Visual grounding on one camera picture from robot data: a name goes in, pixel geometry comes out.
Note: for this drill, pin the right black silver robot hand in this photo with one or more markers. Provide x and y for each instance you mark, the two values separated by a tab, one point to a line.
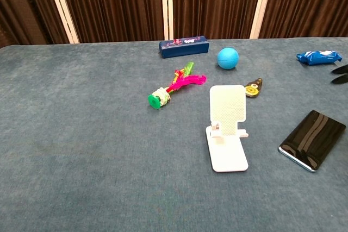
342	79

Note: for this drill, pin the black smartphone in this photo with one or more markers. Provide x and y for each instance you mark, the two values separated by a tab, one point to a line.
312	139

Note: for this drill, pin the white square plastic block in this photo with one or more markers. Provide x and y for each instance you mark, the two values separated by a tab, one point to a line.
228	101

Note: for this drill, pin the blue snack packet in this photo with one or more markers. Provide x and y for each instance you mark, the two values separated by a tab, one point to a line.
318	57

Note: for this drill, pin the brown curtain screen panel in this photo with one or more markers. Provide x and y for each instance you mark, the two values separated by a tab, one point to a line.
307	3
114	6
24	6
214	3

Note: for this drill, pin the blue ball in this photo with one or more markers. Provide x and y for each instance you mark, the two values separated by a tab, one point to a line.
228	58

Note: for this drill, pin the dark blue printed box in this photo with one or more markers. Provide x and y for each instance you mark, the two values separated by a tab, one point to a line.
185	47

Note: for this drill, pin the pink green feather shuttlecock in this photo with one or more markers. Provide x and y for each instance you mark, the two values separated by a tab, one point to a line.
161	97

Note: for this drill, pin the blue felt table cover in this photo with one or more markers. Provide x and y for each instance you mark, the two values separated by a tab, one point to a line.
108	147

